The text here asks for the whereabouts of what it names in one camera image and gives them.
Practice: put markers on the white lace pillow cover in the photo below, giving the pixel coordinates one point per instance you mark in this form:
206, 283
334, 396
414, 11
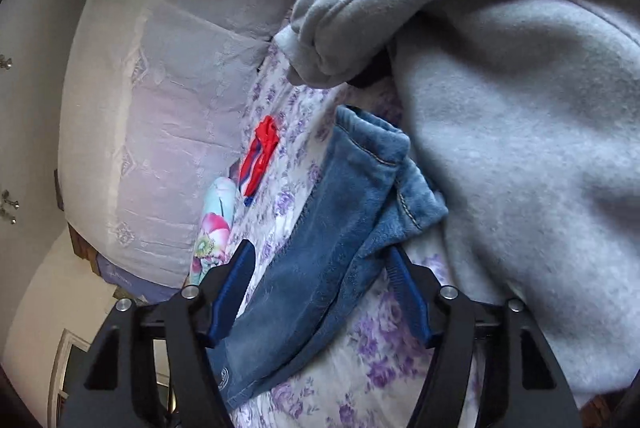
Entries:
165, 108

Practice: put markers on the lavender bed sheet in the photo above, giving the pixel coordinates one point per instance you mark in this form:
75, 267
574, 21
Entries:
125, 280

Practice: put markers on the blue denim pants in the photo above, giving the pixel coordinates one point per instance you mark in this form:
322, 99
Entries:
310, 258

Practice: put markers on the red striped garment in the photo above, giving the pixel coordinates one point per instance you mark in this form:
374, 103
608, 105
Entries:
260, 148

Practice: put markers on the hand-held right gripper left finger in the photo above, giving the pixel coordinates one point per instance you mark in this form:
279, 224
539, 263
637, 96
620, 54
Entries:
232, 293

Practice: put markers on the purple floral bedspread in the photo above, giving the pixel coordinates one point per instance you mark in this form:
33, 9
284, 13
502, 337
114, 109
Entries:
380, 358

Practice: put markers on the white framed glass door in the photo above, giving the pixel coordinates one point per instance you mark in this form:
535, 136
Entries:
70, 348

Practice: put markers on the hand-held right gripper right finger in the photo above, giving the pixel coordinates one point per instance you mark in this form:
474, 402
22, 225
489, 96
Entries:
412, 298

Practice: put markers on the grey fleece garment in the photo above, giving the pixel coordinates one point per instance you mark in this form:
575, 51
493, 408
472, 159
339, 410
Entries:
500, 108

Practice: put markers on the metal cabinet knob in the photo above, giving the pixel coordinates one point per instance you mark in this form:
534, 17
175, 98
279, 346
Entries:
6, 62
12, 214

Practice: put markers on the light blue floral pillow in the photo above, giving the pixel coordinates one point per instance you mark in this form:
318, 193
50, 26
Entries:
215, 228

